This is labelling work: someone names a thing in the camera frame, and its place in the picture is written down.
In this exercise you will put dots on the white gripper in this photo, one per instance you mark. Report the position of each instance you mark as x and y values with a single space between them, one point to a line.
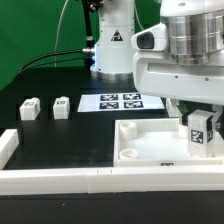
156 74

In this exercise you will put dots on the white square tabletop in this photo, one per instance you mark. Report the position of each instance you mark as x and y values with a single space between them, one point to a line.
159 142

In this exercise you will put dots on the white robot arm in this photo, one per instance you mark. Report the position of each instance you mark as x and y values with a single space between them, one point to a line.
181 57

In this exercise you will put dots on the white U-shaped fence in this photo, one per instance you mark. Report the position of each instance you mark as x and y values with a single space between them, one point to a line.
103 179

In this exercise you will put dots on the paper sheet with markers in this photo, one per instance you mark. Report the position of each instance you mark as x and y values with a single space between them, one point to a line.
118 102

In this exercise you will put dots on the black pole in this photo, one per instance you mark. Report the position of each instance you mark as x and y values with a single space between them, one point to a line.
89 36

